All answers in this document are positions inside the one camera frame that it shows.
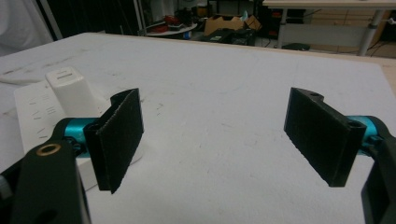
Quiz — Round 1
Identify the pile of red black tools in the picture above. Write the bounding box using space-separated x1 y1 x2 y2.
150 14 181 34

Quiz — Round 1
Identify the white power cable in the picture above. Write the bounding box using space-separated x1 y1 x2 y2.
0 74 35 86

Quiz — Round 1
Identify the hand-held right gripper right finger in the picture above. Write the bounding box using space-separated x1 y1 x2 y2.
283 87 368 188

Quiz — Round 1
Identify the flat black device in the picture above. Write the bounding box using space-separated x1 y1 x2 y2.
281 42 311 51

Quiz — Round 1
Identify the white cloth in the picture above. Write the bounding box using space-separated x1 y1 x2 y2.
0 0 54 57

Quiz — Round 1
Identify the black equipment case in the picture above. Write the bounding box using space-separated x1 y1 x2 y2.
260 6 281 38

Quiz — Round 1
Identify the wooden desk with white legs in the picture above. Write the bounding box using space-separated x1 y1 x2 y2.
262 0 396 57

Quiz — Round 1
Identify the round white table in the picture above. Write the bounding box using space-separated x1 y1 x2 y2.
146 22 199 37

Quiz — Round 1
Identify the open cardboard box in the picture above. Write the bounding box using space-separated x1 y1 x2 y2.
204 14 262 36

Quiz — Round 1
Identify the white power strip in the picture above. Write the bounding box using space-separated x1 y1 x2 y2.
13 78 144 191

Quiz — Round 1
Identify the black box with green label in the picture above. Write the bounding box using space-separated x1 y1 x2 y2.
202 28 233 44

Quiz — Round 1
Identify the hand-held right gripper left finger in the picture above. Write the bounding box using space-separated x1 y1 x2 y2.
83 88 145 194

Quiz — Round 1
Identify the white charger plug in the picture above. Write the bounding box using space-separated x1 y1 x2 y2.
45 66 102 118

